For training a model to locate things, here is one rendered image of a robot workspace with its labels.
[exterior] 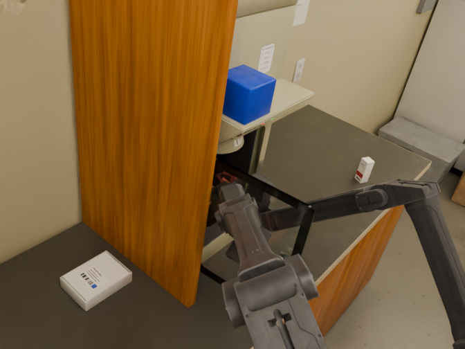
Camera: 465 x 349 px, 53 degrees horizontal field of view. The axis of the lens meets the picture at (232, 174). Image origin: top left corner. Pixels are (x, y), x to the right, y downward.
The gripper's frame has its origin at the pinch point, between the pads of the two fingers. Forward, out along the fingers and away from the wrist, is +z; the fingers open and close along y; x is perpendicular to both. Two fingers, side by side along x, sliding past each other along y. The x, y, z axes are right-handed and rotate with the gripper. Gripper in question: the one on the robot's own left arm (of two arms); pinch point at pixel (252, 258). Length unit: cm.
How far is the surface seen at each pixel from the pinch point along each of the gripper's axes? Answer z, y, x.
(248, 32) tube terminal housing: -35, -36, -21
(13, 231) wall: 8, 28, -68
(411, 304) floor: 173, -75, 41
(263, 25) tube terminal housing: -33, -41, -20
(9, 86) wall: -31, 3, -67
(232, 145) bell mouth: -2.6, -24.5, -22.5
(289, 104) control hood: -17.3, -34.3, -9.3
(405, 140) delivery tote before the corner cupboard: 201, -204, -14
